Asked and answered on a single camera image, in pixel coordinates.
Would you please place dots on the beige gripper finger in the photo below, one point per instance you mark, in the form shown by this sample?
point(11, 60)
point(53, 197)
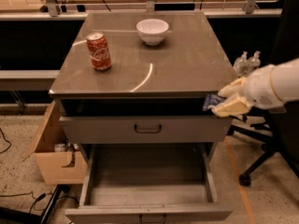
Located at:
point(232, 106)
point(235, 87)

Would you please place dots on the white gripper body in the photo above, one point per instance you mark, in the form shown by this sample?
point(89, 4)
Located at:
point(261, 87)

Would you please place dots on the dark blueberry rxbar wrapper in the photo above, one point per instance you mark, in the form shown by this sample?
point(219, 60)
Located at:
point(211, 101)

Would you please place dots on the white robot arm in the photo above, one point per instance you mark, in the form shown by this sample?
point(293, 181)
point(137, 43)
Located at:
point(285, 81)

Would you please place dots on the grey metal drawer cabinet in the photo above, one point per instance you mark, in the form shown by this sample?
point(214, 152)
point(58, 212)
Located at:
point(172, 78)

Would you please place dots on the open lower grey drawer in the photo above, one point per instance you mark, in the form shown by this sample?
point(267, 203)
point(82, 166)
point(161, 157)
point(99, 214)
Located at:
point(148, 184)

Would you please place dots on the upper grey drawer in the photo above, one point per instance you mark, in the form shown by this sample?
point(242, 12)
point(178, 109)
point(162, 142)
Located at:
point(145, 130)

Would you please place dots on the left clear pump bottle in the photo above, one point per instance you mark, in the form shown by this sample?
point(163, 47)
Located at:
point(240, 64)

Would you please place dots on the clear pump bottle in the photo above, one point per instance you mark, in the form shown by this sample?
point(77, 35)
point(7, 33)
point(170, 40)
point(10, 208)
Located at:
point(240, 64)
point(253, 62)

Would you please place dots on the right clear pump bottle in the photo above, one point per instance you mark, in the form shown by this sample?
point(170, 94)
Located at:
point(253, 62)

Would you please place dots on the black office chair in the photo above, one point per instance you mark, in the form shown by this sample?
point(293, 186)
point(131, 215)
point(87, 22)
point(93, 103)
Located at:
point(284, 122)

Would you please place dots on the white ceramic bowl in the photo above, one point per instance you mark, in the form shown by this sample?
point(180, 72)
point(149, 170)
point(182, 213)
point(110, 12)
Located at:
point(152, 31)

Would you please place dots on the red coca-cola can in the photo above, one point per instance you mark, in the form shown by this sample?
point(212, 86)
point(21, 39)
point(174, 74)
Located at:
point(98, 50)

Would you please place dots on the brown cardboard box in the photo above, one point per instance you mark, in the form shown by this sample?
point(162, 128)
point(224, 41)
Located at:
point(56, 167)

